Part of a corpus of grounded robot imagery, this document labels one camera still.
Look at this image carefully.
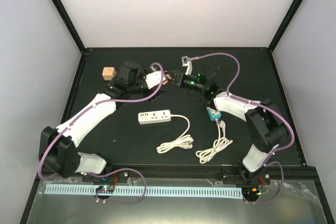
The small pink cube adapter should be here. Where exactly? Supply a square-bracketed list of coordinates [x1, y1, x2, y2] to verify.
[162, 71, 174, 85]

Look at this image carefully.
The large orange cube adapter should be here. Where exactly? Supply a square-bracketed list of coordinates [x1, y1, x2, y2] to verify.
[102, 67, 117, 81]

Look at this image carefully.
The white power strip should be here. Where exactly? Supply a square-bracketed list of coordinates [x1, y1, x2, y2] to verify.
[138, 110, 171, 125]

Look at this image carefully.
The white power strip cable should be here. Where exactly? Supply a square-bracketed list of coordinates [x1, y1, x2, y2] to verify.
[156, 114, 195, 154]

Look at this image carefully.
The teal strip white cable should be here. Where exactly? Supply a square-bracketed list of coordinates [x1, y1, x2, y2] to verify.
[195, 119, 234, 164]

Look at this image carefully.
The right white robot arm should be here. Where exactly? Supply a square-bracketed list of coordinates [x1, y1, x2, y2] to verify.
[169, 70, 295, 184]

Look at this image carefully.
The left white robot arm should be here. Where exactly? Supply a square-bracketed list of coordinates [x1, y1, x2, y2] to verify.
[37, 61, 165, 182]

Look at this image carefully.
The teal power strip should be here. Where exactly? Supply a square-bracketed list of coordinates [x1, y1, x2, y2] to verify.
[206, 106, 222, 122]

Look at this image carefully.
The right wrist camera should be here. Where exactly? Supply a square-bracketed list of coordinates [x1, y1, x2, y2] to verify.
[181, 56, 193, 75]

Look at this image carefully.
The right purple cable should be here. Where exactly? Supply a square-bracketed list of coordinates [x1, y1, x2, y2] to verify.
[188, 52, 294, 205]

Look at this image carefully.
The purple cable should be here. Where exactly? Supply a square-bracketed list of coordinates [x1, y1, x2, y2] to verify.
[38, 62, 147, 204]
[188, 52, 294, 205]

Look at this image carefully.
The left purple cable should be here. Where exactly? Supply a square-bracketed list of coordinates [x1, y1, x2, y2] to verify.
[38, 62, 147, 204]

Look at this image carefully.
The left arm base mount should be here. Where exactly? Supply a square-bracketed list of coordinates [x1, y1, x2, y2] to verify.
[82, 163, 130, 184]

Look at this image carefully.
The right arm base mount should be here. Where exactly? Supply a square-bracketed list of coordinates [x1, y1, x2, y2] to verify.
[218, 166, 270, 186]

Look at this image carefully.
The light blue slotted cable duct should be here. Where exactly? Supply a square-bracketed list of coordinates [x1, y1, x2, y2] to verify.
[44, 184, 243, 199]

